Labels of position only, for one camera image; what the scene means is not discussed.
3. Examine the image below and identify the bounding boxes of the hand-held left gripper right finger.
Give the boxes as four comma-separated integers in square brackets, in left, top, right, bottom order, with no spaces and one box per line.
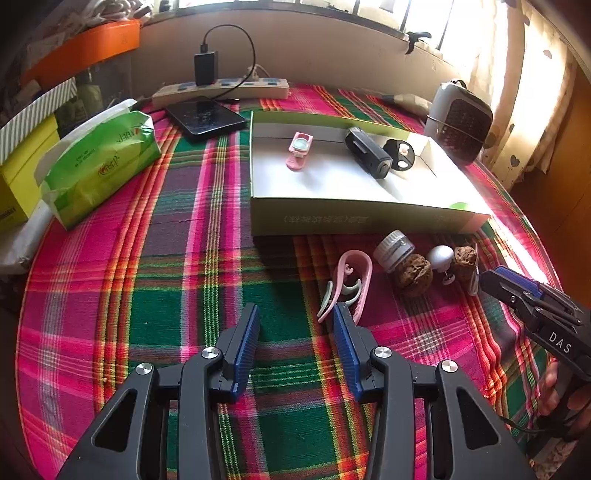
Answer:
[333,302,536,480]

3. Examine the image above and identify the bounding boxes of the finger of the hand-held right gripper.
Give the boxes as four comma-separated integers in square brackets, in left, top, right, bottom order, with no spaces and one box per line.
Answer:
[496,266,583,324]
[480,270,578,333]

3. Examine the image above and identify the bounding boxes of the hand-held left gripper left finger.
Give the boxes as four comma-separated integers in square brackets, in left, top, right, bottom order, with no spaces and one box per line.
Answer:
[55,303,262,480]

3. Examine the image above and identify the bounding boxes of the brown walnut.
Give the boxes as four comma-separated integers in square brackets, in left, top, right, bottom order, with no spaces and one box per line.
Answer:
[394,254,434,297]
[450,246,478,282]

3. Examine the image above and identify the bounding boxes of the white round knob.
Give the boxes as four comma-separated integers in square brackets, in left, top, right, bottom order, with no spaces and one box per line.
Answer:
[426,246,458,284]

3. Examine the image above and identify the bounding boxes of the pink hook clip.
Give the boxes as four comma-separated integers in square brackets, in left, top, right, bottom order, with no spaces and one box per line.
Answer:
[331,249,374,321]

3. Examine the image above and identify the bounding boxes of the small jar with silver lid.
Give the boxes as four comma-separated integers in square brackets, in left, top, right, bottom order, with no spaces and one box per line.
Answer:
[373,230,415,272]

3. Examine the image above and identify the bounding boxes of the black round magnet disc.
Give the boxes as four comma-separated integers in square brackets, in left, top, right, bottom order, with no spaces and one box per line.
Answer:
[383,138,419,174]

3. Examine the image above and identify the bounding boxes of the green white cardboard box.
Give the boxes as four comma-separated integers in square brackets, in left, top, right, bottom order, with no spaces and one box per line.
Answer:
[249,111,492,237]

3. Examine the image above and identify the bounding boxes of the black rectangular device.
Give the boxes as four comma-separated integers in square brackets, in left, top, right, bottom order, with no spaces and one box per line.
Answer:
[345,128,393,178]

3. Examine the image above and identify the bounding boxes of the pink lens clip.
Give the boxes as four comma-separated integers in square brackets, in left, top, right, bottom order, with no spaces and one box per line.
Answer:
[286,131,315,170]

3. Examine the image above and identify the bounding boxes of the person's right hand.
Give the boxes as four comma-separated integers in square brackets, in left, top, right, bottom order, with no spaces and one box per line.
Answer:
[538,361,579,420]

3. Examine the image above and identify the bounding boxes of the small white heater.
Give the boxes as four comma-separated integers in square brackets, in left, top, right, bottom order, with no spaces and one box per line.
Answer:
[424,79,494,166]

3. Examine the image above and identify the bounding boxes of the heart pattern curtain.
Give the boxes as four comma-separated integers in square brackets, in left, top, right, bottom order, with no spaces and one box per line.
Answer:
[462,0,578,185]

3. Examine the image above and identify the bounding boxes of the black smartphone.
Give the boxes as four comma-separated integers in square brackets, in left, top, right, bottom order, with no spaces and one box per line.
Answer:
[165,96,247,143]

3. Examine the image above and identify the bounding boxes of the green tissue pack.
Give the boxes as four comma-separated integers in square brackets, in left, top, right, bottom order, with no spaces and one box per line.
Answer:
[34,99,162,230]

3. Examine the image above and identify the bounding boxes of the white power strip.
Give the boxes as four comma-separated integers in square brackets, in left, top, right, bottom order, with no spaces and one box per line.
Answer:
[151,78,290,110]

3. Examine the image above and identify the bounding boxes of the black window clip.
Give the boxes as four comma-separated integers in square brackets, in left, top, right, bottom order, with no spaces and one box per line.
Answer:
[405,31,432,56]

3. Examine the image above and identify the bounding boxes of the yellow box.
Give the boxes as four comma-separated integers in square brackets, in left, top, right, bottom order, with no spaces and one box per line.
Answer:
[0,115,61,232]

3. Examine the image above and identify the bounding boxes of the black charger adapter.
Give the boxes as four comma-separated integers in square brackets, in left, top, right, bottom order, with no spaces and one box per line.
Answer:
[194,52,218,86]

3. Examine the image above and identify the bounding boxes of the clear glass tank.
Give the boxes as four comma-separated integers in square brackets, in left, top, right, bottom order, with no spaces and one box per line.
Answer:
[74,65,134,112]

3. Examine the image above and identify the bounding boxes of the striped white box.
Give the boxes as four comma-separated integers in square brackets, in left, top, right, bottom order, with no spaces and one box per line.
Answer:
[0,76,78,164]

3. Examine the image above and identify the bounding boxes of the barred window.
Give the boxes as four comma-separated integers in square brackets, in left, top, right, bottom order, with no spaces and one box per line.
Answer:
[152,0,467,51]

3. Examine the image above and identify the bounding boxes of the white plastic bags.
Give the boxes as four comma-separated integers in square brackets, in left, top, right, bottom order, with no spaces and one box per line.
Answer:
[88,0,153,24]

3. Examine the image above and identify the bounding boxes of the black braided cable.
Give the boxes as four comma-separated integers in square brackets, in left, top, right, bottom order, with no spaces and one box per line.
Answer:
[502,415,573,437]

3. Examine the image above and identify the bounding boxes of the black charger cable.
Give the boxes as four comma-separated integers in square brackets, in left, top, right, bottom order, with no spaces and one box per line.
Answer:
[198,25,257,100]

